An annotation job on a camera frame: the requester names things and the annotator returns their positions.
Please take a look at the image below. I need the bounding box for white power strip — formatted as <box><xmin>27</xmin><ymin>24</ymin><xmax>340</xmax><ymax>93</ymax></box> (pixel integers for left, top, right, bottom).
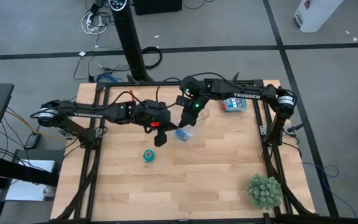
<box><xmin>80</xmin><ymin>11</ymin><xmax>108</xmax><ymax>35</ymax></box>

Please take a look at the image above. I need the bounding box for black floor box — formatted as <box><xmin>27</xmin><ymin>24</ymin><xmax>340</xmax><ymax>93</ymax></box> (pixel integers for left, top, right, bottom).
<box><xmin>133</xmin><ymin>0</ymin><xmax>183</xmax><ymax>16</ymax></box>

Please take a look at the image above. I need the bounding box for blue floor cable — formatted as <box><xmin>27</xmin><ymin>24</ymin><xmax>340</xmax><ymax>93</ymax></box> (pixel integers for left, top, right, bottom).
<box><xmin>301</xmin><ymin>161</ymin><xmax>358</xmax><ymax>218</ymax></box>

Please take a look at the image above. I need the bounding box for green white first aid kit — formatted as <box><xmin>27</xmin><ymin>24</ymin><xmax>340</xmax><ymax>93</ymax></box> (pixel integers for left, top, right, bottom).
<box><xmin>220</xmin><ymin>96</ymin><xmax>248</xmax><ymax>113</ymax></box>

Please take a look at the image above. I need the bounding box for yellow floor cable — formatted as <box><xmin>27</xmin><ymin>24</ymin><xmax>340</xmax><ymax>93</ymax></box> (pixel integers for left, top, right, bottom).
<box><xmin>5</xmin><ymin>108</ymin><xmax>69</xmax><ymax>144</ymax></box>

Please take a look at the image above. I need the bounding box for black aluminium frame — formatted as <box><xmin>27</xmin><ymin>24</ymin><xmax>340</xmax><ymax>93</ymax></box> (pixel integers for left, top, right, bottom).
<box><xmin>52</xmin><ymin>79</ymin><xmax>358</xmax><ymax>224</ymax></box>

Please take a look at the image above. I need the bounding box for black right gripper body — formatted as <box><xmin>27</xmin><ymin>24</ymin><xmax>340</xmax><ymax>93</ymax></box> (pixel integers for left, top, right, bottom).
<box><xmin>175</xmin><ymin>95</ymin><xmax>210</xmax><ymax>118</ymax></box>

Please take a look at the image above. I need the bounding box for black power adapter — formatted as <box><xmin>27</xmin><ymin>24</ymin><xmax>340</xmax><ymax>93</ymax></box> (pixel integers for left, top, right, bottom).
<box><xmin>24</xmin><ymin>133</ymin><xmax>42</xmax><ymax>151</ymax></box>

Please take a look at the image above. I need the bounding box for black desk leg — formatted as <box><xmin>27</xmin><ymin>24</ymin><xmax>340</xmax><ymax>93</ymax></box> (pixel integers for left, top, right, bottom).
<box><xmin>0</xmin><ymin>154</ymin><xmax>60</xmax><ymax>188</ymax></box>

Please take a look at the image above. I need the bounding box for white floor appliance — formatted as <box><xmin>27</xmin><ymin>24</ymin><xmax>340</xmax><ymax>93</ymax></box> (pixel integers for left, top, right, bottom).
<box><xmin>293</xmin><ymin>0</ymin><xmax>345</xmax><ymax>34</ymax></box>

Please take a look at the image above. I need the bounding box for white flat box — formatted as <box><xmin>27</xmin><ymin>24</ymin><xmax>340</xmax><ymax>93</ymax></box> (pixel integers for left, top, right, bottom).
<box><xmin>4</xmin><ymin>159</ymin><xmax>57</xmax><ymax>202</ymax></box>

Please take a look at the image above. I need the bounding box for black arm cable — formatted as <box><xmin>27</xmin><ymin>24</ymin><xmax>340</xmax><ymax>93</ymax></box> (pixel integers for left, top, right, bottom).
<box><xmin>156</xmin><ymin>77</ymin><xmax>184</xmax><ymax>109</ymax></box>
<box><xmin>191</xmin><ymin>72</ymin><xmax>238</xmax><ymax>85</ymax></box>

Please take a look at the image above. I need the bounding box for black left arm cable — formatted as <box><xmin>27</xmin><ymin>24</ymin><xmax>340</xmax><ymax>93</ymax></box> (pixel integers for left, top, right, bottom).
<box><xmin>156</xmin><ymin>77</ymin><xmax>184</xmax><ymax>109</ymax></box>

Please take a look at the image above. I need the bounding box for black coiled cable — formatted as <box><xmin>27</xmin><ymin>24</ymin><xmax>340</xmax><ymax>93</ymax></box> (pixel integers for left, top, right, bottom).
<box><xmin>141</xmin><ymin>45</ymin><xmax>164</xmax><ymax>70</ymax></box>

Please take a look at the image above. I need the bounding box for black cable with red tip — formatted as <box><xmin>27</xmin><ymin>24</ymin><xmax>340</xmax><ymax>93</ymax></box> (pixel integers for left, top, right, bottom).
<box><xmin>103</xmin><ymin>89</ymin><xmax>144</xmax><ymax>110</ymax></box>

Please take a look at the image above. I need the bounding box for blue cable bundle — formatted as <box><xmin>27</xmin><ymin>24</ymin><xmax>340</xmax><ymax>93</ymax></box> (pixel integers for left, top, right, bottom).
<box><xmin>96</xmin><ymin>72</ymin><xmax>122</xmax><ymax>84</ymax></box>

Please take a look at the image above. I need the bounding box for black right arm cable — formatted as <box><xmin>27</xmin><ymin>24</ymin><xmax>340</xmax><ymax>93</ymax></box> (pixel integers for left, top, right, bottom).
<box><xmin>191</xmin><ymin>72</ymin><xmax>238</xmax><ymax>85</ymax></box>

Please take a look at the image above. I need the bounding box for black tower fan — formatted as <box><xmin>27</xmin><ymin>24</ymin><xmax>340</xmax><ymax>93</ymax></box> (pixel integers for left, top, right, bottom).
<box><xmin>108</xmin><ymin>0</ymin><xmax>154</xmax><ymax>83</ymax></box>

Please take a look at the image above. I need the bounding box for green artificial plant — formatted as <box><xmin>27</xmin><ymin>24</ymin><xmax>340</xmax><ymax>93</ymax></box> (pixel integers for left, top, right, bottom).
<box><xmin>246</xmin><ymin>174</ymin><xmax>283</xmax><ymax>210</ymax></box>

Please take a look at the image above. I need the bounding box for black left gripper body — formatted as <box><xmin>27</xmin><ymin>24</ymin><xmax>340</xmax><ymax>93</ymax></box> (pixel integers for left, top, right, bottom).
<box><xmin>133</xmin><ymin>98</ymin><xmax>172</xmax><ymax>148</ymax></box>

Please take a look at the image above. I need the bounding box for blue bandage roll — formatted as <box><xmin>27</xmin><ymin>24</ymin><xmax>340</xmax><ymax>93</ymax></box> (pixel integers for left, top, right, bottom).
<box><xmin>176</xmin><ymin>129</ymin><xmax>189</xmax><ymax>142</ymax></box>

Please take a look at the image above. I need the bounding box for clear plastic bin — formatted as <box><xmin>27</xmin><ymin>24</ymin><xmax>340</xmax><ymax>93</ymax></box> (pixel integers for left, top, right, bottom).
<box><xmin>157</xmin><ymin>91</ymin><xmax>211</xmax><ymax>127</ymax></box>

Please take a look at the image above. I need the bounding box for clear plastic bag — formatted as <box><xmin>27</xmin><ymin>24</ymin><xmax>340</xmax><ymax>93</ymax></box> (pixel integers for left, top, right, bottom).
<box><xmin>172</xmin><ymin>124</ymin><xmax>195</xmax><ymax>143</ymax></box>

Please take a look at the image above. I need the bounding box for teal elastic bandage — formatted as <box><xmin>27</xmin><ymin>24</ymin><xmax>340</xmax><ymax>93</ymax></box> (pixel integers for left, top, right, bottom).
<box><xmin>142</xmin><ymin>149</ymin><xmax>156</xmax><ymax>164</ymax></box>

